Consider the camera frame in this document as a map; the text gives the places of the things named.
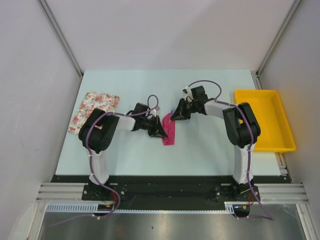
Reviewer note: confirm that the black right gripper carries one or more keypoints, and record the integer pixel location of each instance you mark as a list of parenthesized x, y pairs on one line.
[(180, 113)]

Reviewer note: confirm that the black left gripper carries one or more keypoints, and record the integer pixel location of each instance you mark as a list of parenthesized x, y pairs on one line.
[(156, 124)]

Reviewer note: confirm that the pink paper napkin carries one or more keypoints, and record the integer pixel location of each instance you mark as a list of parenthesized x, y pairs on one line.
[(169, 127)]

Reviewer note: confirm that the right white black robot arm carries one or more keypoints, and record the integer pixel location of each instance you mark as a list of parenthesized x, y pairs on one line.
[(241, 125)]

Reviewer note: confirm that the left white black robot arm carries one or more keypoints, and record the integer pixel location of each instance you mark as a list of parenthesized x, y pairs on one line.
[(98, 131)]

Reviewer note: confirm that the floral patterned tray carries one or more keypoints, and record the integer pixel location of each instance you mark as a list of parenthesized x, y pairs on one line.
[(92, 100)]

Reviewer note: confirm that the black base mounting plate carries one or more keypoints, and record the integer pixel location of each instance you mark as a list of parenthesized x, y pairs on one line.
[(217, 188)]

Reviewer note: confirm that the yellow plastic bin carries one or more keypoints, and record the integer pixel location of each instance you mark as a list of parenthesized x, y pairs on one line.
[(276, 134)]

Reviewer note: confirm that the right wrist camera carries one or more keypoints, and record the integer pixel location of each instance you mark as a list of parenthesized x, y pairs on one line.
[(188, 94)]

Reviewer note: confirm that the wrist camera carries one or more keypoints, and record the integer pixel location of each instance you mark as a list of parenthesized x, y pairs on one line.
[(156, 110), (188, 94)]

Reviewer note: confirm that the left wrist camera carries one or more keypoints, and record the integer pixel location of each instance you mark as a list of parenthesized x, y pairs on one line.
[(156, 110)]

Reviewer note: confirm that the white slotted cable duct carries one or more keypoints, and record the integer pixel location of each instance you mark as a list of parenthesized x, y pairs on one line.
[(99, 208)]

